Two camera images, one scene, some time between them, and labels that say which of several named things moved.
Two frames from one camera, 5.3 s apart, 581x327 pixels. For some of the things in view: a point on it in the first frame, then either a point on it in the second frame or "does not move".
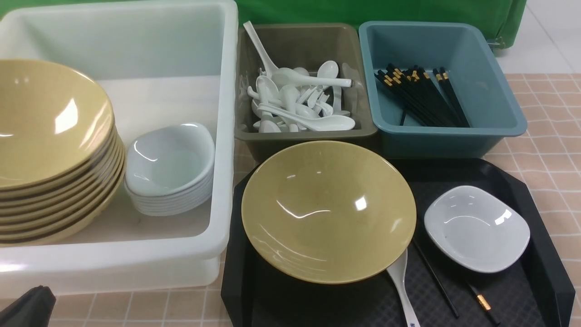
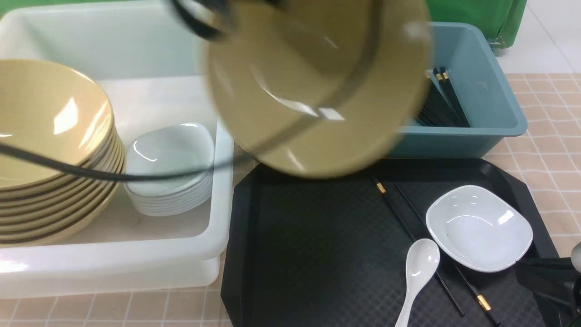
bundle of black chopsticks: x=429 y=101 does not move
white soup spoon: x=397 y=271 -> x=422 y=263
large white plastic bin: x=162 y=62 does not move
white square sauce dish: x=475 y=230 does not move
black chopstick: x=436 y=275 -> x=381 y=188
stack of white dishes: x=170 y=169 does not move
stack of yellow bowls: x=62 y=164 does not move
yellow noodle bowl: x=329 y=212 -> x=315 y=89
